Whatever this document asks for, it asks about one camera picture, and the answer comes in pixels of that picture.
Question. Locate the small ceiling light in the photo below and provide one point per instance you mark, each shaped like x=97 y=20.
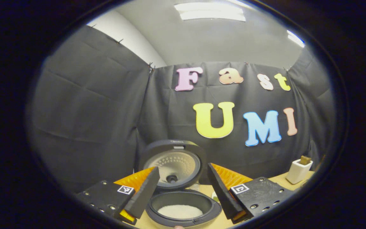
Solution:
x=295 y=38

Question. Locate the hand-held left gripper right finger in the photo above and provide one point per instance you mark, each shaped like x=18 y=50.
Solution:
x=222 y=197

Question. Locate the large ceiling light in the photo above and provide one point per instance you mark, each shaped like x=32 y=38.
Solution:
x=210 y=12

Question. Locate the white divided dish with beans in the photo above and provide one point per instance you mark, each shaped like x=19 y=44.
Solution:
x=216 y=198

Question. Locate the black backdrop cloth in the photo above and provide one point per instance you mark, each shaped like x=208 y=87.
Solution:
x=91 y=111

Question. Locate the white rice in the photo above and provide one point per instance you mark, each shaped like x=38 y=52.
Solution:
x=179 y=211

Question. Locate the white ceramic utensil holder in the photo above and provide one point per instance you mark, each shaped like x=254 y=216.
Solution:
x=297 y=173

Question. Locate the black and silver rice cooker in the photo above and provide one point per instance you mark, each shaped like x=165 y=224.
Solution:
x=186 y=195

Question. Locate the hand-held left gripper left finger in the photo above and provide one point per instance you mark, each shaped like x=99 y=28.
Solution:
x=145 y=195

